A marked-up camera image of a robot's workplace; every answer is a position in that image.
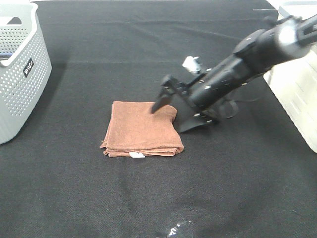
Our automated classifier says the clear tape piece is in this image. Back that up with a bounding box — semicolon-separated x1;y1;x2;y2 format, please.
165;219;194;238

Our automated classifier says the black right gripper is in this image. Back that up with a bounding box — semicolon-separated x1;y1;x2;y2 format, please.
151;55;255;133

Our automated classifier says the brown towel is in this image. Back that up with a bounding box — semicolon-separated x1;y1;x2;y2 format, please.
100;101;184;157

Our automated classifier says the black table cloth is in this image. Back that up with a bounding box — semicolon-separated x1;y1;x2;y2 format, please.
0;0;317;238

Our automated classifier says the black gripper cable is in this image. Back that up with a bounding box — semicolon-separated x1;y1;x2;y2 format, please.
215;95;261;119

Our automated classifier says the white storage bin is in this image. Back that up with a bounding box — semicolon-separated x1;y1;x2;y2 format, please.
263;0;317;154

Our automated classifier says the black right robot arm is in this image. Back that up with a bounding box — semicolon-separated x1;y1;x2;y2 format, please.
151;15;317;132

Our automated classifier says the grey perforated plastic basket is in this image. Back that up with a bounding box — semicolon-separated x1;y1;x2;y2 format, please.
0;0;52;144

